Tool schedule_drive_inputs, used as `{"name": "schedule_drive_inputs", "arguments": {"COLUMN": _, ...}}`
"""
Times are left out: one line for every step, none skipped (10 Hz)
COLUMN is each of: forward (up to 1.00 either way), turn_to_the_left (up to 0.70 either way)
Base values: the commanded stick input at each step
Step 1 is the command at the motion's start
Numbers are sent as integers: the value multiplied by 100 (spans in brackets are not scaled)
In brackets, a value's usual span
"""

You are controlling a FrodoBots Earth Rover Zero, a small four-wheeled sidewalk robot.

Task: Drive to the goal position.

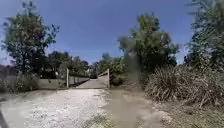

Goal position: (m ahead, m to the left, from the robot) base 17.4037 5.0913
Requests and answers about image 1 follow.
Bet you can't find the broad green tree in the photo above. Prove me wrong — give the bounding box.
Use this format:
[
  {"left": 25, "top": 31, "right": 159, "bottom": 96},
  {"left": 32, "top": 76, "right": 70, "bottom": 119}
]
[{"left": 118, "top": 13, "right": 181, "bottom": 85}]

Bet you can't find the clump of dry reeds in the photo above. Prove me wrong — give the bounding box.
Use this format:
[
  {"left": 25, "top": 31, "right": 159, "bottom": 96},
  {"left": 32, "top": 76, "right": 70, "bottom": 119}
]
[{"left": 144, "top": 64, "right": 224, "bottom": 108}]

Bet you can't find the tall leafy tree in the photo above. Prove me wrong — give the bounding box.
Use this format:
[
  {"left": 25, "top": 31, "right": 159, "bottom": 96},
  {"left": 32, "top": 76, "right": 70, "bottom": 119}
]
[{"left": 184, "top": 0, "right": 224, "bottom": 72}]

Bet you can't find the dry brown bush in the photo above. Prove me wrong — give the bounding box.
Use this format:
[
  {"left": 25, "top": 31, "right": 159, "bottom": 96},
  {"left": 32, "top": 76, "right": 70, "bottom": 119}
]
[{"left": 0, "top": 64, "right": 40, "bottom": 94}]

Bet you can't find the pale low wall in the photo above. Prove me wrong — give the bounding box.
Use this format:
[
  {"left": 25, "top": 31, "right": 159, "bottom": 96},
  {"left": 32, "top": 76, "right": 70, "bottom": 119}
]
[{"left": 36, "top": 78, "right": 68, "bottom": 90}]

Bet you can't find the small wooden footbridge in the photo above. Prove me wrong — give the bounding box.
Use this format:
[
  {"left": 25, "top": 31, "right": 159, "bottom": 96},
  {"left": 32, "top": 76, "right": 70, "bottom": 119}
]
[{"left": 65, "top": 68, "right": 111, "bottom": 90}]

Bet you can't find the dry grass verge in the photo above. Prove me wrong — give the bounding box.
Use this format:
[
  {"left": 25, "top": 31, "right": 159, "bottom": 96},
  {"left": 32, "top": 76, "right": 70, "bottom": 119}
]
[{"left": 146, "top": 99, "right": 224, "bottom": 128}]

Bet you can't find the tall dark green tree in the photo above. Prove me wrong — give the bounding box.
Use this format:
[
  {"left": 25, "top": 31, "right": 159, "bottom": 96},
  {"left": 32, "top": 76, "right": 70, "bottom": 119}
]
[{"left": 1, "top": 0, "right": 61, "bottom": 76}]

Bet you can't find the pale gravel path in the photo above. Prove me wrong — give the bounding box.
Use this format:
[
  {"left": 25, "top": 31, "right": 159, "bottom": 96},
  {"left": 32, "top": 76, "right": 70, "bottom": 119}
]
[{"left": 0, "top": 87, "right": 174, "bottom": 128}]

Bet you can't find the row of dark trees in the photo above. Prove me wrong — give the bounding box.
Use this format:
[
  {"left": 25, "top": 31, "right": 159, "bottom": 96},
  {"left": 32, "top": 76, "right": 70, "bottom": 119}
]
[{"left": 42, "top": 49, "right": 92, "bottom": 80}]

